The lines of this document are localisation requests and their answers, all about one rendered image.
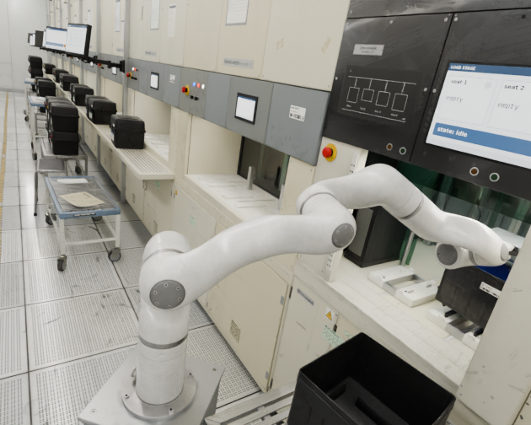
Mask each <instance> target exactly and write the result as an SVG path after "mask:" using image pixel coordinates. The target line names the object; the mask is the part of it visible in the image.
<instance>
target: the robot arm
mask: <svg viewBox="0 0 531 425"><path fill-rule="evenodd" d="M376 206H381V207H383V208H384V209H385V210H386V211H388V212H389V213H390V214H391V215H393V216H394V217H395V218H397V219H398V220H399V221H400V222H402V224H404V225H405V226H406V227H407V228H408V229H410V230H411V231H413V232H414V233H415V234H417V235H418V236H419V237H421V238H423V239H426V240H429V241H433V242H438V243H437V245H436V247H435V251H434V254H435V257H436V260H437V262H438V263H439V264H440V265H441V266H442V267H444V268H447V269H456V268H460V267H464V266H500V265H503V264H504V263H506V262H507V260H509V259H510V258H511V256H518V252H519V250H518V247H515V246H513V245H511V244H509V243H507V242H506V241H504V240H502V239H501V238H500V237H499V236H498V235H497V234H496V233H495V232H494V231H492V230H491V229H490V228H488V227H487V226H485V225H484V224H483V223H480V222H478V221H476V220H474V219H471V218H466V217H463V216H459V215H456V214H452V213H448V212H443V211H441V210H440V209H439V208H438V207H437V206H436V205H435V204H433V203H432V202H431V201H430V200H429V199H428V198H427V197H426V196H425V195H424V194H423V193H422V192H421V191H419V190H418V189H417V188H416V187H415V186H414V185H413V184H412V183H411V182H409V181H408V180H407V179H406V178H405V177H404V176H403V175H402V174H401V173H400V172H399V171H398V170H396V169H395V168H393V167H391V166H389V165H386V164H373V165H370V166H368V167H366V168H363V169H360V170H358V171H357V172H355V173H352V174H350V175H346V176H342V177H339V178H334V179H328V180H322V181H319V182H317V183H315V184H312V185H311V186H309V187H308V188H306V189H305V190H304V191H303V192H302V193H301V194H300V195H299V196H298V199H297V201H296V211H297V214H298V215H265V216H260V217H258V218H252V219H250V220H247V221H244V222H242V223H238V224H235V225H234V226H232V227H230V228H227V229H225V230H223V231H222V232H220V233H219V234H217V235H216V236H214V237H213V238H211V239H209V240H208V241H207V242H206V243H204V244H203V245H201V246H199V247H197V248H195V249H194V250H193V249H192V247H191V245H190V242H189V241H188V239H187V238H186V237H185V236H184V235H182V234H180V233H178V232H175V231H163V232H160V233H158V234H155V235H154V236H153V237H152V238H151V239H150V240H149V241H148V243H147V245H146V247H145V249H144V252H143V256H142V266H141V271H140V277H139V291H140V294H141V298H140V309H139V321H138V344H137V366H136V367H134V368H133V370H132V371H131V372H130V373H129V374H128V375H127V377H126V379H125V380H124V383H123V385H122V388H121V399H122V403H123V405H124V407H125V408H126V409H127V410H128V411H129V412H130V413H131V414H132V415H133V416H135V417H138V418H141V419H144V420H148V421H160V420H164V419H168V418H171V417H174V416H176V415H178V414H180V413H181V412H182V411H183V410H185V409H186V408H187V407H188V405H189V404H190V403H191V402H192V401H193V399H194V396H195V394H196V379H195V376H194V374H193V373H192V372H191V371H190V370H189V369H188V368H187V367H186V366H185V359H186V350H187V342H188V333H189V324H190V303H191V302H193V301H195V300H196V299H198V298H199V297H200V296H202V295H203V294H204V293H206V292H207V291H208V290H210V289H211V288H213V287H214V286H215V285H217V284H218V283H219V282H221V281H222V280H223V279H224V278H225V277H227V276H228V275H230V274H232V273H233V272H236V271H237V270H238V269H240V268H242V267H244V266H248V265H249V264H252V263H255V262H257V261H261V260H264V259H266V258H269V257H273V256H278V255H284V254H305V255H326V254H331V253H334V252H337V251H339V250H343V249H344V248H346V247H347V246H348V245H349V244H350V243H351V242H352V241H353V239H354V237H355V234H356V230H357V225H356V221H355V218H354V217H353V216H352V214H351V213H350V212H349V211H348V210H349V209H359V208H366V207H376Z"/></svg>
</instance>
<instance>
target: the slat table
mask: <svg viewBox="0 0 531 425"><path fill-rule="evenodd" d="M296 382H297V381H296V380H295V381H293V382H291V383H289V384H286V385H283V386H281V387H279V388H276V389H274V390H271V391H269V392H266V393H265V394H262V395H259V396H256V397H255V398H252V399H250V400H247V401H245V402H242V403H240V404H238V405H236V406H232V407H230V408H228V409H226V410H224V411H221V412H218V413H216V414H214V415H211V416H209V417H206V418H204V422H203V425H247V424H249V423H251V422H254V421H256V420H258V419H261V420H262V421H261V422H258V423H256V424H255V425H276V423H278V422H280V421H282V420H284V419H286V418H288V414H289V411H290V408H289V409H286V410H285V411H283V412H280V413H278V414H276V415H274V416H272V417H271V416H270V414H271V413H273V412H276V411H278V410H280V409H282V408H284V407H286V406H289V405H291V403H292V397H293V393H294V390H295V386H296Z"/></svg>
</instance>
